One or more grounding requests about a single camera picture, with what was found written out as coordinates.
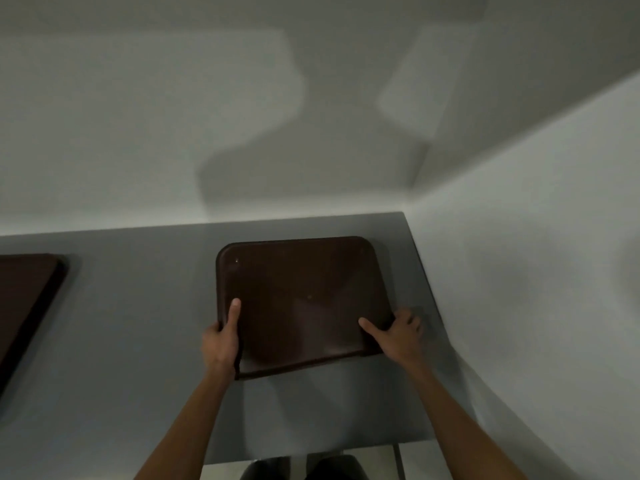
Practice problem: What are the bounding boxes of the person's right hand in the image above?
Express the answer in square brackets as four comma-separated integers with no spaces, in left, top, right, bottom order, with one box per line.
[358,308,425,364]

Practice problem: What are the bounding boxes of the person's left hand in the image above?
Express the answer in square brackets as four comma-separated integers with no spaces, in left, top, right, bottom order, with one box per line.
[201,298,242,378]

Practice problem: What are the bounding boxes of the dark brown plastic tray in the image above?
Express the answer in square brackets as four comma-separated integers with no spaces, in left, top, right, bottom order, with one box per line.
[215,236,393,381]
[0,253,69,395]

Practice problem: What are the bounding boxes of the person's right forearm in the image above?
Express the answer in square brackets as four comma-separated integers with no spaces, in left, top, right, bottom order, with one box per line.
[397,351,530,480]

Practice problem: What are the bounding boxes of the person's left forearm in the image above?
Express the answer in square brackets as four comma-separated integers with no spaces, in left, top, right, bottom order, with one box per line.
[133,362,235,480]

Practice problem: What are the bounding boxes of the person's dark trousers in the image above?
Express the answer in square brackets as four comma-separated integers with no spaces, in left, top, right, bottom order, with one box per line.
[239,454,366,480]

